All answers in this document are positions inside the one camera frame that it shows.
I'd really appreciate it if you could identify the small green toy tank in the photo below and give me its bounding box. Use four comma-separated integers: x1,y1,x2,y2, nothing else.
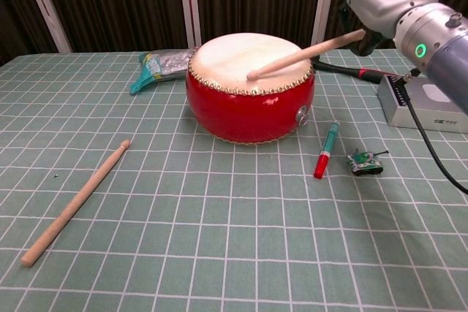
346,147,390,177

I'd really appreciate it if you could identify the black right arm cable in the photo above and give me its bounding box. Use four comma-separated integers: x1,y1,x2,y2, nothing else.
401,69,468,194

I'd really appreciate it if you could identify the silver earbuds box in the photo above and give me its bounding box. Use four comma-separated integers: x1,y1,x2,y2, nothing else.
377,74,468,133

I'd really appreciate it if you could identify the green marker with red cap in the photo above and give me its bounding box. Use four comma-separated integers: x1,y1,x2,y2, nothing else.
313,121,341,180

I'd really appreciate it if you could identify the green checked tablecloth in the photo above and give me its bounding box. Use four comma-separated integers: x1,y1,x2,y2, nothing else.
0,47,468,312

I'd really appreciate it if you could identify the wooden drumstick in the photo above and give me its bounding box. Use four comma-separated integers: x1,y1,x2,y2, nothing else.
20,139,132,267
246,28,367,81

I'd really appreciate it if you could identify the teal silver snack bag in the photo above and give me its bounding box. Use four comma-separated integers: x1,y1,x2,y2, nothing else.
129,47,200,96

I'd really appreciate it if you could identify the white screen frame post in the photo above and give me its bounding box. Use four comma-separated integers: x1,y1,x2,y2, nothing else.
177,0,203,49
18,0,72,53
310,0,339,50

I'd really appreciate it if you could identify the red drum with white skin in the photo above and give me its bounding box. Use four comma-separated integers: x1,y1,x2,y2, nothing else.
185,33,315,144

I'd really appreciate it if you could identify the black red-handled hammer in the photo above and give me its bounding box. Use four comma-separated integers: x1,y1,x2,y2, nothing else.
312,54,385,83

